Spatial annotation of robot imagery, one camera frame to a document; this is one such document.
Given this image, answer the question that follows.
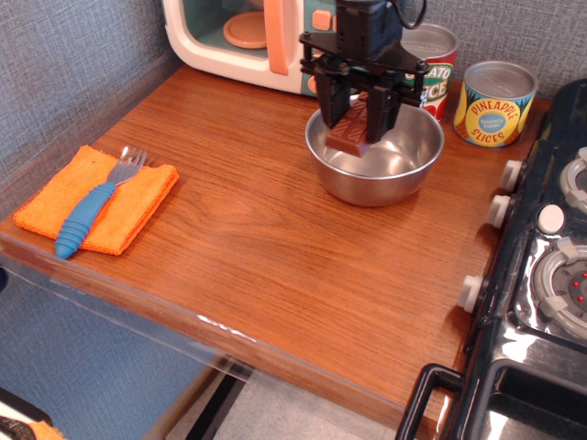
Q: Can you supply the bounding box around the orange folded cloth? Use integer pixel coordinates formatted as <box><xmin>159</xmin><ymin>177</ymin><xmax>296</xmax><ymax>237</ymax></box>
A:
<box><xmin>13</xmin><ymin>146</ymin><xmax>179</xmax><ymax>259</ymax></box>

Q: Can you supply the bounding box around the brown chocolate bar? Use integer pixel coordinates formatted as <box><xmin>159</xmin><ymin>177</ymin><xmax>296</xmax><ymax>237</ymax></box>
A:
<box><xmin>326</xmin><ymin>92</ymin><xmax>371</xmax><ymax>158</ymax></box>

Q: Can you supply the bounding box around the pineapple slices can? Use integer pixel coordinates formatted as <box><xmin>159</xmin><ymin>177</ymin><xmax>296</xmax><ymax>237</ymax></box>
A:
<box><xmin>453</xmin><ymin>60</ymin><xmax>538</xmax><ymax>149</ymax></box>

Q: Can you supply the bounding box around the black toy stove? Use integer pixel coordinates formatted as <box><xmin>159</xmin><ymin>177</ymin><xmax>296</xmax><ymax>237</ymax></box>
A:
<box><xmin>396</xmin><ymin>80</ymin><xmax>586</xmax><ymax>439</ymax></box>

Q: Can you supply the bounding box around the silver metal pan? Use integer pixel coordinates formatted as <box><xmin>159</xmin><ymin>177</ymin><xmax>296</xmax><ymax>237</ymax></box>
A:
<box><xmin>305</xmin><ymin>105</ymin><xmax>445</xmax><ymax>207</ymax></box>

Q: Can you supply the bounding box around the teal toy microwave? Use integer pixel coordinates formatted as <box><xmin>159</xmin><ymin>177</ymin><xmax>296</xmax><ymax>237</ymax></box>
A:
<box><xmin>162</xmin><ymin>0</ymin><xmax>338</xmax><ymax>96</ymax></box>

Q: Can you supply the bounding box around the white stove knob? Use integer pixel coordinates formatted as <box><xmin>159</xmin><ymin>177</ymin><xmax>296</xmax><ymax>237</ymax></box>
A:
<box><xmin>487</xmin><ymin>195</ymin><xmax>511</xmax><ymax>229</ymax></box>
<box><xmin>458</xmin><ymin>275</ymin><xmax>483</xmax><ymax>314</ymax></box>
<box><xmin>500</xmin><ymin>160</ymin><xmax>524</xmax><ymax>193</ymax></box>

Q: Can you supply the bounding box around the tomato sauce can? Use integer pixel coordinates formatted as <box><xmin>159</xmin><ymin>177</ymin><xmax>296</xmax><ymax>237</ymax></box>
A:
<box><xmin>401</xmin><ymin>23</ymin><xmax>460</xmax><ymax>121</ymax></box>

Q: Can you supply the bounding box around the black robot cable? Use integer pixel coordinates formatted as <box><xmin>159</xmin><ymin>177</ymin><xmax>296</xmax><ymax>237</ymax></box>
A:
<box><xmin>389</xmin><ymin>0</ymin><xmax>428</xmax><ymax>31</ymax></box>

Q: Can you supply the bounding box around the blue handled fork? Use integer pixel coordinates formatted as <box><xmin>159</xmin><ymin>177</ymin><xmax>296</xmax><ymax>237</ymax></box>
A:
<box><xmin>54</xmin><ymin>147</ymin><xmax>148</xmax><ymax>259</ymax></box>

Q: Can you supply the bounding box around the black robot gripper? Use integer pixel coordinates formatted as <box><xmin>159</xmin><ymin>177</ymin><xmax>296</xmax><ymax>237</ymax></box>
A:
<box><xmin>299</xmin><ymin>1</ymin><xmax>429</xmax><ymax>143</ymax></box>

